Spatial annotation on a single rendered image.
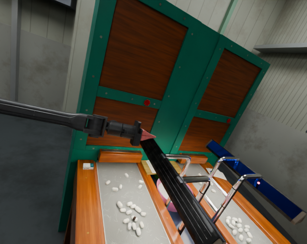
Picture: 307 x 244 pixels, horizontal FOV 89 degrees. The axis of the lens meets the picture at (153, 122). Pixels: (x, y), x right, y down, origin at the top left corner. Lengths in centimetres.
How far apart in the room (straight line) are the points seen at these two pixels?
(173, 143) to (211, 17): 259
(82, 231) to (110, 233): 13
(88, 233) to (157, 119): 73
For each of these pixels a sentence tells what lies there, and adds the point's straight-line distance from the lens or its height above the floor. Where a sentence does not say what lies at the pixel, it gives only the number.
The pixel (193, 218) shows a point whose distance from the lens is 60.
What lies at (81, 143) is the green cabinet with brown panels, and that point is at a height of 89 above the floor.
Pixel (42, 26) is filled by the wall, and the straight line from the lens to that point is 319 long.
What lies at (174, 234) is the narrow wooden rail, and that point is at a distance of 95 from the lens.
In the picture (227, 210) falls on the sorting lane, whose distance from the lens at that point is 135.
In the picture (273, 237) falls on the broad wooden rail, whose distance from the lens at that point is 140.
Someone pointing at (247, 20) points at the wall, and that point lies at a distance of 380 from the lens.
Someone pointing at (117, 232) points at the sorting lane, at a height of 74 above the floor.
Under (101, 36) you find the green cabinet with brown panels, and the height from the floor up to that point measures 151.
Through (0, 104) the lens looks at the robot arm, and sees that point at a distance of 68.
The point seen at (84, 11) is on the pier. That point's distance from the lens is 279.
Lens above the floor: 148
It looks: 19 degrees down
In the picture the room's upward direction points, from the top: 20 degrees clockwise
